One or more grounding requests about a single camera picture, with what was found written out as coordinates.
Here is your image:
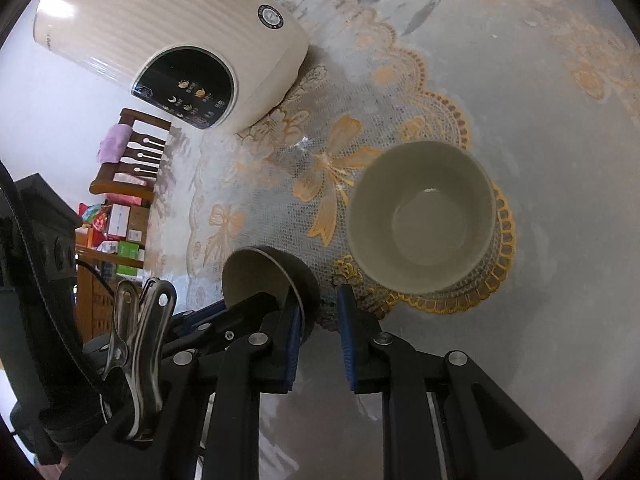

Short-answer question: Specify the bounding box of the cream electric kettle appliance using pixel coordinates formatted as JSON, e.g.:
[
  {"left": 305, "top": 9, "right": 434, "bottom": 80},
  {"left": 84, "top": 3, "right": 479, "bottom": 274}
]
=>
[{"left": 32, "top": 0, "right": 309, "bottom": 136}]

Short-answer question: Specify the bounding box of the pink box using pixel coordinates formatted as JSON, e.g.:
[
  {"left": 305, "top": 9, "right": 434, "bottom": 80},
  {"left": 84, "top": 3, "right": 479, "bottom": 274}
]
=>
[{"left": 105, "top": 192, "right": 153, "bottom": 208}]

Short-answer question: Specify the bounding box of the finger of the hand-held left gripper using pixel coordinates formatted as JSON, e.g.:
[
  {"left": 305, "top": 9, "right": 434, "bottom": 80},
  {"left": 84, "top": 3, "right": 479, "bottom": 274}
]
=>
[
  {"left": 197, "top": 292, "right": 283, "bottom": 343},
  {"left": 170, "top": 307, "right": 228, "bottom": 348}
]

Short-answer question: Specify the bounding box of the lace doily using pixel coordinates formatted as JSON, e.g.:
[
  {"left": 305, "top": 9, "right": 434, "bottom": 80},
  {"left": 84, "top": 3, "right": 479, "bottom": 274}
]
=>
[{"left": 320, "top": 182, "right": 517, "bottom": 333}]

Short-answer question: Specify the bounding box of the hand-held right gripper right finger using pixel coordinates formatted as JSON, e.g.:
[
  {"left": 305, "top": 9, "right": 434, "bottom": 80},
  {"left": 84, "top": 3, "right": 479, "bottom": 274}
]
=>
[{"left": 336, "top": 284, "right": 583, "bottom": 480}]

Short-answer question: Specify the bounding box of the wooden chair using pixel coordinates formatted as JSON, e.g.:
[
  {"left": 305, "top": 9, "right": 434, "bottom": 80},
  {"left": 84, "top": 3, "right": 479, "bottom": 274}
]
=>
[{"left": 89, "top": 108, "right": 173, "bottom": 206}]

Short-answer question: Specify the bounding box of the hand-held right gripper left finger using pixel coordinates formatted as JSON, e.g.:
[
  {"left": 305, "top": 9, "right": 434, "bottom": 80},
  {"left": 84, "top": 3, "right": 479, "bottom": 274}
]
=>
[{"left": 60, "top": 306, "right": 306, "bottom": 480}]

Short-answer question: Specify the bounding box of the large dark bowl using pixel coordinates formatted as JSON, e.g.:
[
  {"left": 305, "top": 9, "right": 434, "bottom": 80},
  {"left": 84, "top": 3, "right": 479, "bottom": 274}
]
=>
[{"left": 346, "top": 141, "right": 498, "bottom": 297}]

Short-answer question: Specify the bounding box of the red packet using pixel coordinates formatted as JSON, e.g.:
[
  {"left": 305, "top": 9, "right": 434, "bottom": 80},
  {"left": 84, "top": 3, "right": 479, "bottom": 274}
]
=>
[{"left": 77, "top": 202, "right": 113, "bottom": 226}]

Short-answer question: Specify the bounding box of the lace floral tablecloth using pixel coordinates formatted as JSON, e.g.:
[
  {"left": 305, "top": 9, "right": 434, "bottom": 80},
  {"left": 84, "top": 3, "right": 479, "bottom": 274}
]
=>
[{"left": 150, "top": 0, "right": 640, "bottom": 480}]

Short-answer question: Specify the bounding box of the green box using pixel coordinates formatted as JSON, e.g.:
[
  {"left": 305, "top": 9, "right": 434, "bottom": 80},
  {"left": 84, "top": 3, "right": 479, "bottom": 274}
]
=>
[{"left": 116, "top": 241, "right": 146, "bottom": 276}]

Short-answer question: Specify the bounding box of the purple cloth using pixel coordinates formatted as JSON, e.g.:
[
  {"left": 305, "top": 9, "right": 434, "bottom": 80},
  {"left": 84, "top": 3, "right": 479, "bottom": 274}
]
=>
[{"left": 97, "top": 125, "right": 133, "bottom": 165}]

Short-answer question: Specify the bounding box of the small dark bowl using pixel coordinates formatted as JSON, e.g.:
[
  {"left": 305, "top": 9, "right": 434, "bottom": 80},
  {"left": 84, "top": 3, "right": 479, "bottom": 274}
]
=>
[{"left": 221, "top": 246, "right": 321, "bottom": 346}]

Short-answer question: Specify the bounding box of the white box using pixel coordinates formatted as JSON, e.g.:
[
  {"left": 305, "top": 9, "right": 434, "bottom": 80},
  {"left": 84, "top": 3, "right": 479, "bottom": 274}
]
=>
[{"left": 106, "top": 204, "right": 133, "bottom": 241}]

